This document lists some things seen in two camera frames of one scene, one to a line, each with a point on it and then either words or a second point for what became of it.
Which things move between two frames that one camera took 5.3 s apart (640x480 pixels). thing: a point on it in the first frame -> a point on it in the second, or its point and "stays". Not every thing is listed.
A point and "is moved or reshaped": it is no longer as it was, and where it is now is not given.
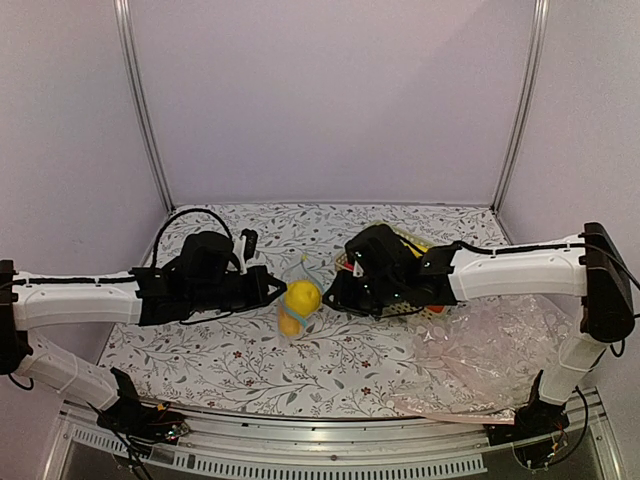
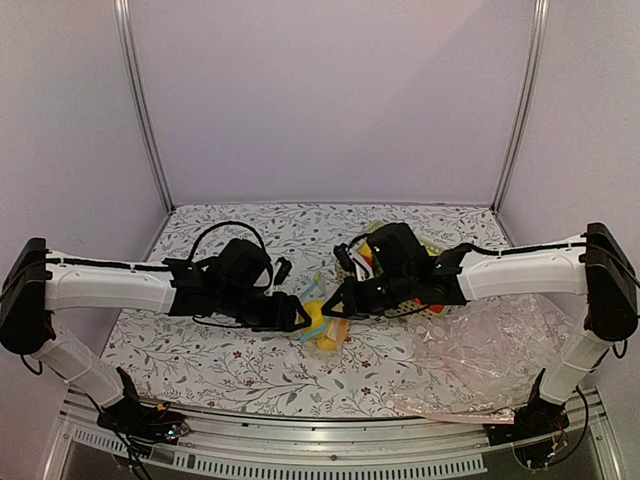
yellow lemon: [302, 297] -> [314, 309]
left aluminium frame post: [133, 67] stays
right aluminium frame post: [526, 102] stays
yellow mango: [288, 324] is moved or reshaped
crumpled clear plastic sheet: [480, 358] stays
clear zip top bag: [301, 300] is moved or reshaped
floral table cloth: [243, 363] stays
